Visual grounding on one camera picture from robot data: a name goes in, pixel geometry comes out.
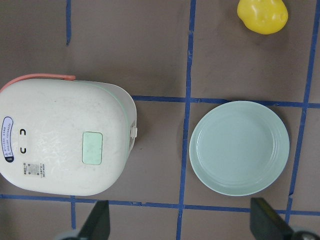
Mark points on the yellow plastic fruit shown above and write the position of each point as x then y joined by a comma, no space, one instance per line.
263,16

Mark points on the light green plate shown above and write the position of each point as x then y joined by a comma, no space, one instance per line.
239,148

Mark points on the white rice cooker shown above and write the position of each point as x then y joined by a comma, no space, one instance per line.
60,135

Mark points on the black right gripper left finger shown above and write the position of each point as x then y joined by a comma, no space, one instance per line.
97,226

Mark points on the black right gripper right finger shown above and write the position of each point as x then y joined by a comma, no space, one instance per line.
265,223

